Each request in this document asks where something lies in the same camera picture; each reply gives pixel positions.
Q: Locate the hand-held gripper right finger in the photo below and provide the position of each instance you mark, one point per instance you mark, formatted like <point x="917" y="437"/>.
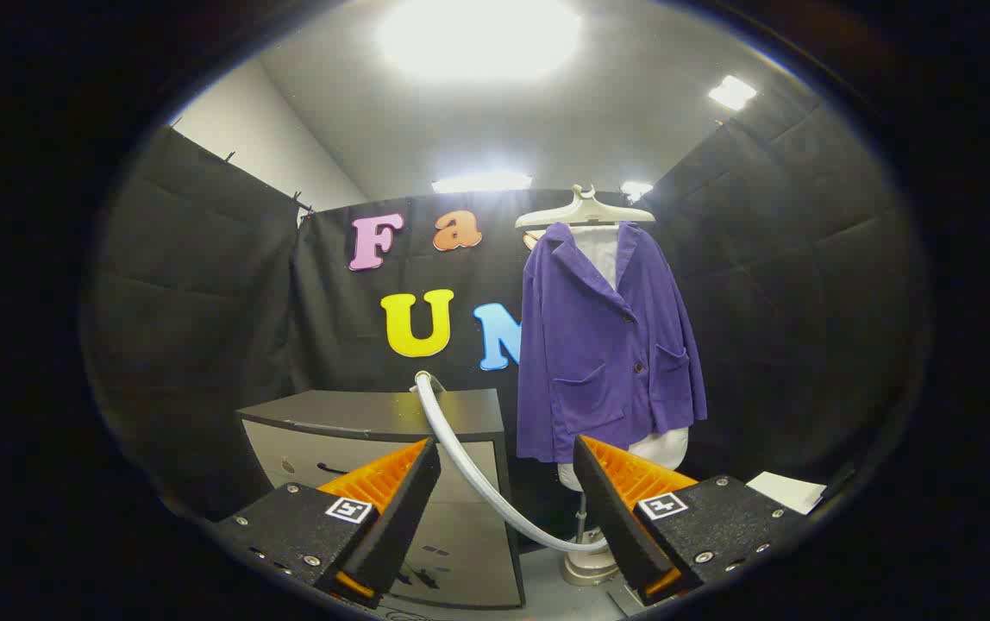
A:
<point x="611" y="517"/>

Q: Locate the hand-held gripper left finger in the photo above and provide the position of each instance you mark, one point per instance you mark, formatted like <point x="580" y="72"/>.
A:
<point x="404" y="509"/>

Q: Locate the grey steamer pole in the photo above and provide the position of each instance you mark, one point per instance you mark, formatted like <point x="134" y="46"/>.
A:
<point x="583" y="517"/>

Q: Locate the garment steamer base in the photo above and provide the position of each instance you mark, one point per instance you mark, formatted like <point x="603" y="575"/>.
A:
<point x="588" y="565"/>

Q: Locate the white clothes hanger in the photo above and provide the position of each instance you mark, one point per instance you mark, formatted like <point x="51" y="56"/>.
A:
<point x="585" y="211"/>

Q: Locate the grey drawer cabinet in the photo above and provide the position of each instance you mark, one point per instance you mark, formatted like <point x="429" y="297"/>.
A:
<point x="460" y="535"/>

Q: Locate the white paper sheet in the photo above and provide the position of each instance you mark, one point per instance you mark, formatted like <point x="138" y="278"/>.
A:
<point x="788" y="492"/>

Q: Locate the black backdrop cloth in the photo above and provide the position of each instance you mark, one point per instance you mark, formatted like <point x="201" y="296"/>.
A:
<point x="202" y="319"/>

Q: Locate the small ceiling light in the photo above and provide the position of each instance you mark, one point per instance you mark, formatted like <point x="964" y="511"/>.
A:
<point x="732" y="92"/>

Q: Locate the large ceiling light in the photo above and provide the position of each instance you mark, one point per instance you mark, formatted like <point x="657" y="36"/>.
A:
<point x="478" y="34"/>

